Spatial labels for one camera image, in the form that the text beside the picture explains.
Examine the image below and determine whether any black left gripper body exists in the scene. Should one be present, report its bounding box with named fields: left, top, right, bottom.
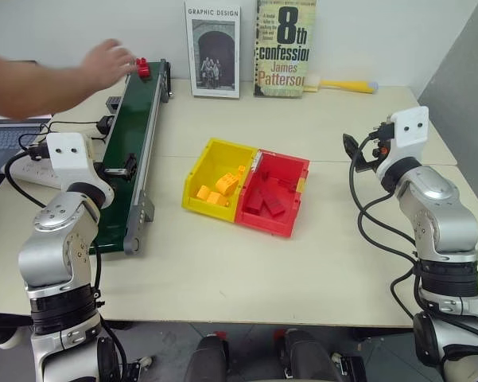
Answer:
left=94, top=161, right=126, bottom=178

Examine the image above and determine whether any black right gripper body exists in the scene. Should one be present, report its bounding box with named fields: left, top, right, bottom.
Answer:
left=364, top=120, right=396, bottom=165

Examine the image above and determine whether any red toy block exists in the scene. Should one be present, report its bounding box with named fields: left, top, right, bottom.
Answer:
left=244, top=186, right=266, bottom=215
left=262, top=187, right=286, bottom=218
left=134, top=57, right=152, bottom=79

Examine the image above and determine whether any green conveyor belt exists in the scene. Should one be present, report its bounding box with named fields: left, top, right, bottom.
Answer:
left=87, top=59, right=178, bottom=256

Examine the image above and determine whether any person's bare hand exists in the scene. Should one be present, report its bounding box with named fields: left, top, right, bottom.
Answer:
left=80, top=38, right=138, bottom=88

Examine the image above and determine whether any white power strip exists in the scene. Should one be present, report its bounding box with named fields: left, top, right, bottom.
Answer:
left=9, top=156, right=65, bottom=190

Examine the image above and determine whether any red plastic bin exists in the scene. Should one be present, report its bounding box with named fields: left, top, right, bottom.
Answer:
left=234, top=149, right=312, bottom=240

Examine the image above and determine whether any yellow plastic bin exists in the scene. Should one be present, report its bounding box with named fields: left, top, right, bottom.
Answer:
left=181, top=137, right=260, bottom=224

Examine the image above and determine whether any large yellow studded block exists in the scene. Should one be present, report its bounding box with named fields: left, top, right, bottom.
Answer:
left=216, top=170, right=240, bottom=197

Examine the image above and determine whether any grey laptop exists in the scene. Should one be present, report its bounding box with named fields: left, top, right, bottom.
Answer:
left=0, top=112, right=53, bottom=177

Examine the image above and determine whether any Graphic Design book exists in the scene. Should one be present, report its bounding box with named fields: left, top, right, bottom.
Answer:
left=184, top=0, right=243, bottom=99

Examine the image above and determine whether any dark rounded shape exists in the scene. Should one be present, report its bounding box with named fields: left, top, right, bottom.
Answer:
left=281, top=327, right=340, bottom=382
left=181, top=333, right=232, bottom=382

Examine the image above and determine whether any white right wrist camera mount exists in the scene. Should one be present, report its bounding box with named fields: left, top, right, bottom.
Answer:
left=375, top=106, right=429, bottom=181

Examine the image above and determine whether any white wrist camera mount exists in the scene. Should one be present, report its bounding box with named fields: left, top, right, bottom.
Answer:
left=375, top=106, right=429, bottom=181
left=46, top=132, right=108, bottom=197

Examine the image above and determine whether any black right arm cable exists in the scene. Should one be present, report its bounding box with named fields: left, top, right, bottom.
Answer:
left=348, top=133, right=423, bottom=316

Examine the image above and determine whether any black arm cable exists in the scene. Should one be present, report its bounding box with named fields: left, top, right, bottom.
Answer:
left=1, top=143, right=51, bottom=210
left=348, top=133, right=423, bottom=316

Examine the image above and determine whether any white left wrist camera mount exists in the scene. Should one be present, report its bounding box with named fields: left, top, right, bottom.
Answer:
left=46, top=132, right=108, bottom=197

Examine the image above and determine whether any yellow handled sponge brush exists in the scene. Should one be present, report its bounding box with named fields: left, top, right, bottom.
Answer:
left=303, top=75, right=380, bottom=96

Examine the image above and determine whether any thin black power cord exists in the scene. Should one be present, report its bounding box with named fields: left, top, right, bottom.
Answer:
left=17, top=120, right=107, bottom=154

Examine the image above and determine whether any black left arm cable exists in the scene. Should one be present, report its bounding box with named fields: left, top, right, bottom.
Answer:
left=1, top=143, right=51, bottom=210

